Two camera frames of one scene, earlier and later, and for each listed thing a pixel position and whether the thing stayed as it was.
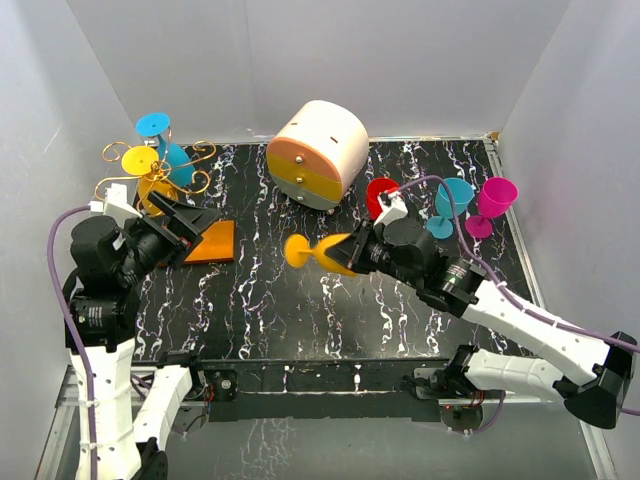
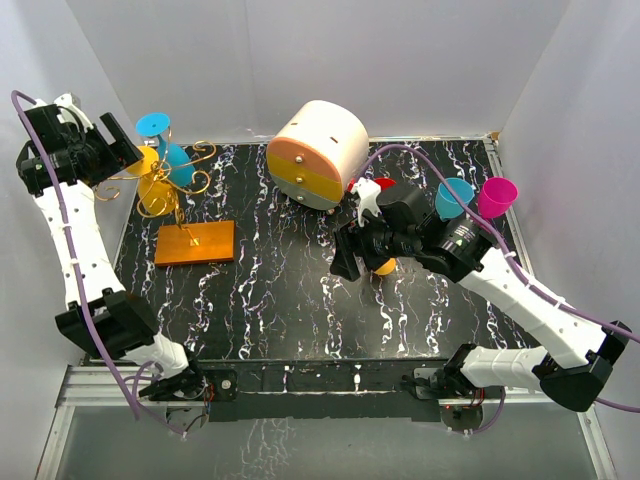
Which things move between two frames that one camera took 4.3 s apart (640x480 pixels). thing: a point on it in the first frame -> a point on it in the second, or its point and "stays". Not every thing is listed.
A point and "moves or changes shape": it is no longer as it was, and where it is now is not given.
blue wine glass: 176,165 stays
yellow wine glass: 297,252 moves or changes shape
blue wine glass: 442,225 stays
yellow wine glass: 143,161 stays
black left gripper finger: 193,218 -> 127,149
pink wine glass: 495,196 stays
